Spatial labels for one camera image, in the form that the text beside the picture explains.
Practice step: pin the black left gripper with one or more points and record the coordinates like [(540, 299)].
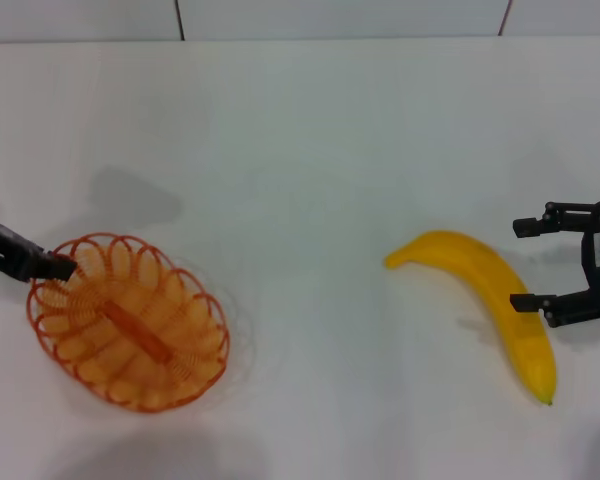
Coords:
[(10, 250)]

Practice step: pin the yellow banana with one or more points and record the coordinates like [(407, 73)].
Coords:
[(480, 270)]

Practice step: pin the orange woven plastic basket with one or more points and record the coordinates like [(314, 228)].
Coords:
[(140, 335)]

